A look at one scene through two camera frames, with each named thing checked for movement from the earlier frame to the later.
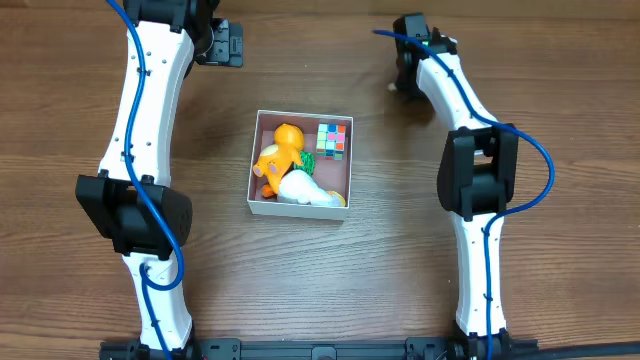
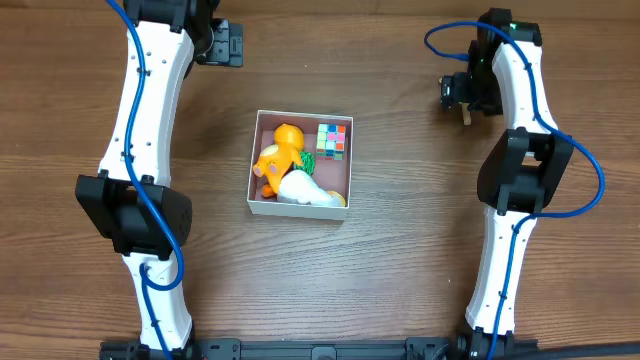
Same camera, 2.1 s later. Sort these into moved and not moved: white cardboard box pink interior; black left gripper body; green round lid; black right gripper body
Moved: black right gripper body
Not moved: black left gripper body; white cardboard box pink interior; green round lid
